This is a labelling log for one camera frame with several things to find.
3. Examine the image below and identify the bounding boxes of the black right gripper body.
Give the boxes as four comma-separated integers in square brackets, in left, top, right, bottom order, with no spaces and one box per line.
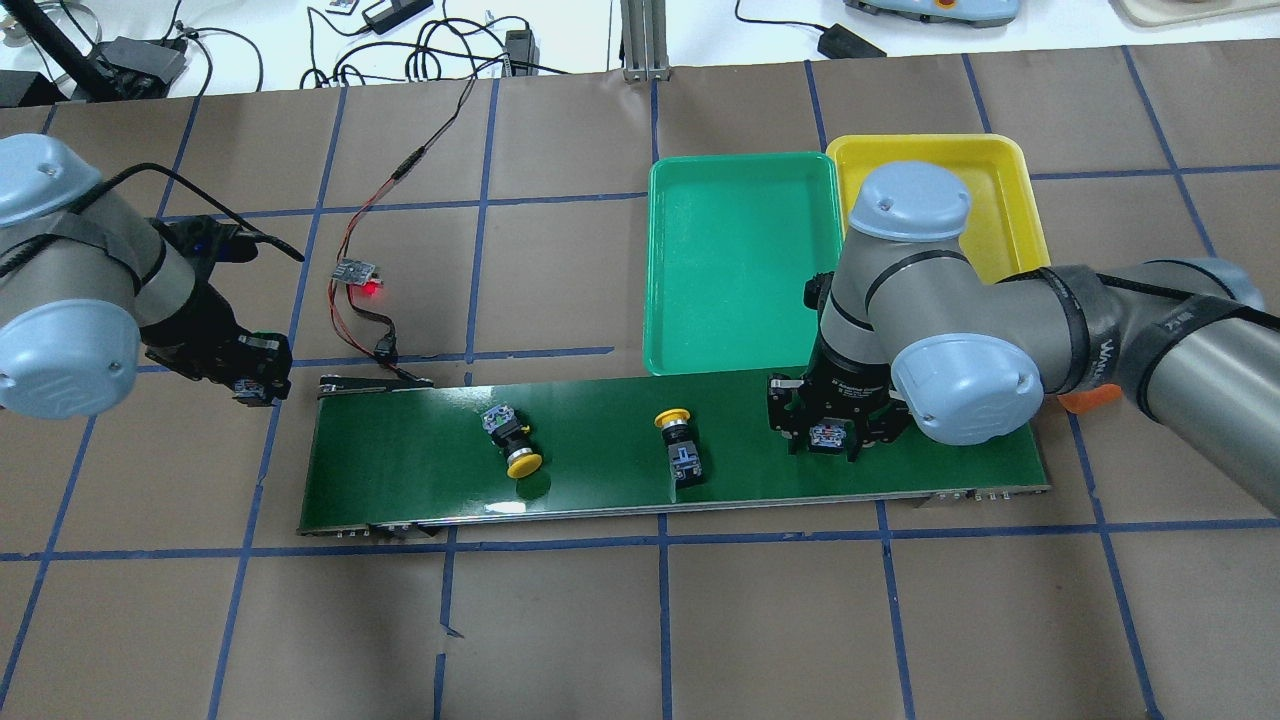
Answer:
[765,340,913,454]

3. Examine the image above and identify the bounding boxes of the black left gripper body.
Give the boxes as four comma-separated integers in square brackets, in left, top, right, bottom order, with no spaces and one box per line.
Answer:
[140,290,292,396]

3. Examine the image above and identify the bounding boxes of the yellow push button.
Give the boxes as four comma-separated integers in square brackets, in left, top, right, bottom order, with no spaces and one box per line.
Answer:
[654,407,707,489]
[481,404,544,480]

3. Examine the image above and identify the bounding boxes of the plain orange cylinder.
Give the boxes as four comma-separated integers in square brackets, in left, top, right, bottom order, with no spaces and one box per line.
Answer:
[1057,384,1124,415]

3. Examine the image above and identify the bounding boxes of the green push button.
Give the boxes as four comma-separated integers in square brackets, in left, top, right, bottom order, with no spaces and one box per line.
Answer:
[806,421,849,455]
[232,377,291,407]

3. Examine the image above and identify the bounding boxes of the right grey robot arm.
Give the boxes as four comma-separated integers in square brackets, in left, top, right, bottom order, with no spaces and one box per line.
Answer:
[767,161,1279,512]

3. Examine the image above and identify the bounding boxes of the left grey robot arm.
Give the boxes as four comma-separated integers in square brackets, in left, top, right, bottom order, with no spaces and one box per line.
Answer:
[1,133,303,420]

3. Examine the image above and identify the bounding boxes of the small sensor circuit board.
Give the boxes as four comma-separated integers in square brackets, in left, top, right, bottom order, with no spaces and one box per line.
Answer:
[330,258,381,287]

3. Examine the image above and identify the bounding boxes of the green plastic tray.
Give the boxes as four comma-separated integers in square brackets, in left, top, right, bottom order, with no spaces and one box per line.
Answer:
[643,152,844,375]

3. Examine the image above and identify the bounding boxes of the green conveyor belt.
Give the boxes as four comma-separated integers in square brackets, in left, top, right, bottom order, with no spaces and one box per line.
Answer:
[297,369,1050,536]

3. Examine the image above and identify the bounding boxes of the yellow plastic tray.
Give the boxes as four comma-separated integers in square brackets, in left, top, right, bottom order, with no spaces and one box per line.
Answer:
[826,133,1051,284]

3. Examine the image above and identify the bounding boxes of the black power adapter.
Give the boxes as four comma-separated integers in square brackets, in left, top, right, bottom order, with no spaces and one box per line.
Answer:
[815,24,887,59]

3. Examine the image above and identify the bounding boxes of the blue teach pendant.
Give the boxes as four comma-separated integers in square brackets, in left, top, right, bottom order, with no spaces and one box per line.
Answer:
[844,0,1021,29]

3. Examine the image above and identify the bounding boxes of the red black wire cable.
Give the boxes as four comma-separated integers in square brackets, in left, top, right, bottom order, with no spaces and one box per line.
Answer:
[326,70,479,363]

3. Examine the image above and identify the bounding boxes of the aluminium frame post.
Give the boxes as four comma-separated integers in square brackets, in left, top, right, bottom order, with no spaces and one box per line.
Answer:
[620,0,671,85]

